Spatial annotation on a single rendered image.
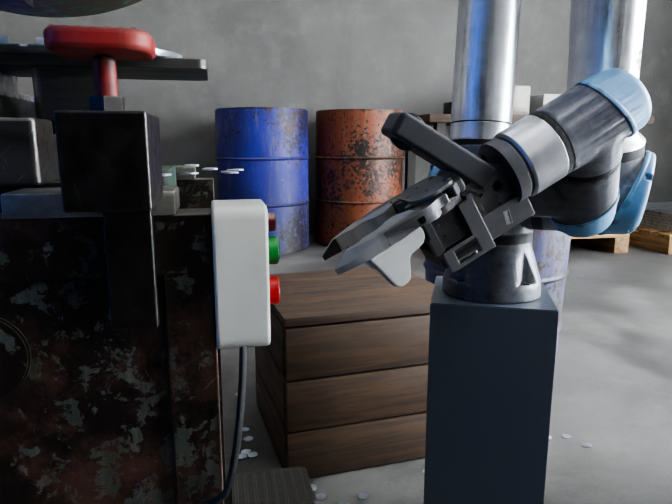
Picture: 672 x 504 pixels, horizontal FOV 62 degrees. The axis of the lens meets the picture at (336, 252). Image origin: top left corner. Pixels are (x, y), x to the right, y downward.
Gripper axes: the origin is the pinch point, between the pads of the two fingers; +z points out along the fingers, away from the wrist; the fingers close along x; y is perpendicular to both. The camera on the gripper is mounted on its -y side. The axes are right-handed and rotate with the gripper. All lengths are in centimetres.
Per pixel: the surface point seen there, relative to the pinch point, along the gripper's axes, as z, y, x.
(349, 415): 10, 45, 51
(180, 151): 28, -22, 354
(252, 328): 10.6, 1.1, -3.6
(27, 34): 69, -130, 354
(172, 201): 10.4, -12.5, -2.9
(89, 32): 7.9, -25.1, -12.0
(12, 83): 23, -34, 29
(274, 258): 5.5, -3.0, -1.2
